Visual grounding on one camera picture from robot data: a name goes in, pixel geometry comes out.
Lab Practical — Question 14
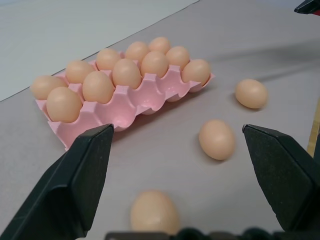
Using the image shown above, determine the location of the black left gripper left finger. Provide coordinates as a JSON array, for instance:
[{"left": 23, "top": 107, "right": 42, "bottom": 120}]
[{"left": 0, "top": 123, "right": 115, "bottom": 240}]

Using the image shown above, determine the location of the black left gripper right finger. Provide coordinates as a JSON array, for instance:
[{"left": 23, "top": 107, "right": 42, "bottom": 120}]
[{"left": 241, "top": 123, "right": 320, "bottom": 233}]

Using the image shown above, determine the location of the beige egg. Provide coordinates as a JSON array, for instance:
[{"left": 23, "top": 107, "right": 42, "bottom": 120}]
[
  {"left": 198, "top": 119, "right": 236, "bottom": 161},
  {"left": 112, "top": 58, "right": 143, "bottom": 90},
  {"left": 95, "top": 48, "right": 122, "bottom": 72},
  {"left": 46, "top": 86, "right": 83, "bottom": 124},
  {"left": 82, "top": 70, "right": 115, "bottom": 104},
  {"left": 29, "top": 75, "right": 69, "bottom": 101},
  {"left": 124, "top": 41, "right": 150, "bottom": 62},
  {"left": 140, "top": 50, "right": 170, "bottom": 78},
  {"left": 165, "top": 46, "right": 191, "bottom": 71},
  {"left": 130, "top": 190, "right": 181, "bottom": 236},
  {"left": 181, "top": 58, "right": 212, "bottom": 84},
  {"left": 234, "top": 78, "right": 269, "bottom": 110},
  {"left": 65, "top": 59, "right": 97, "bottom": 85},
  {"left": 148, "top": 36, "right": 172, "bottom": 55}
]

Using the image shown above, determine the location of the pink plastic egg tray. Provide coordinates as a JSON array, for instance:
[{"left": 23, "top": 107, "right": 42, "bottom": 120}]
[{"left": 33, "top": 51, "right": 216, "bottom": 152}]

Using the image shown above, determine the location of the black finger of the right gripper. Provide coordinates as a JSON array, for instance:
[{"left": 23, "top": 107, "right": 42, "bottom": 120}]
[{"left": 293, "top": 0, "right": 320, "bottom": 16}]

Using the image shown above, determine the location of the beige wooden board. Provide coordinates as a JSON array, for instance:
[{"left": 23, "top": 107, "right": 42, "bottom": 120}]
[{"left": 307, "top": 113, "right": 320, "bottom": 159}]

